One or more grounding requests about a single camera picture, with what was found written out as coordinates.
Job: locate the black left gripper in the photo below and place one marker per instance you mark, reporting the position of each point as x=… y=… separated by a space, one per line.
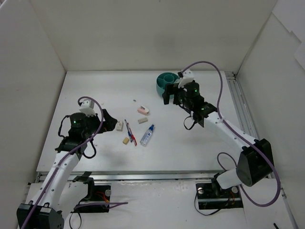
x=100 y=121

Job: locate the pink white mini stapler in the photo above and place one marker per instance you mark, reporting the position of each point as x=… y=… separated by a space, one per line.
x=143 y=110

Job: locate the white staples box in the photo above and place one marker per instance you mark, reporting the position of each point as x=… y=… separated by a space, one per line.
x=119 y=126

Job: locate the clear blue spray bottle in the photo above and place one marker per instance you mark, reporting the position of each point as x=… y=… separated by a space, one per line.
x=146 y=137

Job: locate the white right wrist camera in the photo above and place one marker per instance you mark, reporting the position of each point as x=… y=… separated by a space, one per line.
x=188 y=77

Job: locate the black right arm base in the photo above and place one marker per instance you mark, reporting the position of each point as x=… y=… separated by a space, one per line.
x=207 y=198

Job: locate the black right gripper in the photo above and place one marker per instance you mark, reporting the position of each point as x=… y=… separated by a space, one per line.
x=172 y=93

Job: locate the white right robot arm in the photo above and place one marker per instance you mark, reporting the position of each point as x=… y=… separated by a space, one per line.
x=255 y=160

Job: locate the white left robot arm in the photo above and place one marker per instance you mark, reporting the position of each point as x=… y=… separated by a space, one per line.
x=54 y=201

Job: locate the yellow eraser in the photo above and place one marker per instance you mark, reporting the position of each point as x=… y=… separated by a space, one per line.
x=126 y=140

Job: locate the teal round desk organizer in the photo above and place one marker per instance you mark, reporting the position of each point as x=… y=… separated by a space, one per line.
x=164 y=79

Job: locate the blue gel pen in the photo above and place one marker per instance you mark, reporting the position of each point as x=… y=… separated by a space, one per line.
x=129 y=131

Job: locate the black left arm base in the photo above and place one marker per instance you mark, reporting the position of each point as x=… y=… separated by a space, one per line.
x=93 y=193

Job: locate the grey white eraser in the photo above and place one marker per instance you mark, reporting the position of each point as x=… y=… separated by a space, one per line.
x=142 y=120

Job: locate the red gel pen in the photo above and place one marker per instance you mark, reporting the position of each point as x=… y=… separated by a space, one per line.
x=134 y=140

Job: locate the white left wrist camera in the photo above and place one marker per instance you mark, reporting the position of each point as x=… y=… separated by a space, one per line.
x=87 y=107

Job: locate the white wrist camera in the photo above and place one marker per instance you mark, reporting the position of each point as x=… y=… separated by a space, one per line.
x=87 y=107
x=188 y=77

